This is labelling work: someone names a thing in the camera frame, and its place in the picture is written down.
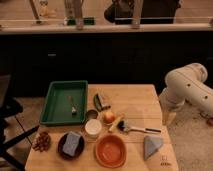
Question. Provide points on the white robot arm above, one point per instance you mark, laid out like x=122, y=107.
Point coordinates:
x=185, y=84

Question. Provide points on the black bristle dish brush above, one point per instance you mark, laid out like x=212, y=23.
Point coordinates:
x=125, y=127

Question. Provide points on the wooden handled brush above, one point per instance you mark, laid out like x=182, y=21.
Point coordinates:
x=115, y=123

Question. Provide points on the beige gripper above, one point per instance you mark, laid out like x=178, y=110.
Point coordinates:
x=168, y=115

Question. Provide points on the green box on counter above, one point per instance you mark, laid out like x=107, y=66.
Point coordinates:
x=87, y=21

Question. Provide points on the dark counter cabinet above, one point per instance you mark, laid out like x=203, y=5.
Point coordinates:
x=35, y=60

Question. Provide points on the white cup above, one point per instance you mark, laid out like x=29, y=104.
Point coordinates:
x=93, y=128

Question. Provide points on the orange bowl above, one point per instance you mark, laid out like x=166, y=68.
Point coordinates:
x=110, y=151

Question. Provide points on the red yellow apple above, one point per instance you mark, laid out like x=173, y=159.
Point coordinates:
x=109, y=117

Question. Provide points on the dark brown plate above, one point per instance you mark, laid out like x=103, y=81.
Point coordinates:
x=79, y=149

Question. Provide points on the grey folded cloth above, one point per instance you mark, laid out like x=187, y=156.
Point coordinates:
x=152, y=145

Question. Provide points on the silver metal fork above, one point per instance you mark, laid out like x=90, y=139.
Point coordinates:
x=73, y=108

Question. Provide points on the green plastic tray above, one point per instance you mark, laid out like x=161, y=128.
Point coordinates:
x=57, y=107

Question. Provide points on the small dark metal cup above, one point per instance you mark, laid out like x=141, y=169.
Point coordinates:
x=91, y=114

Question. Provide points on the blue grey sponge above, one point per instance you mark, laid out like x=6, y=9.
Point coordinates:
x=71, y=143

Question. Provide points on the brown nut cluster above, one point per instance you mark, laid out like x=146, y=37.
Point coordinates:
x=42, y=142

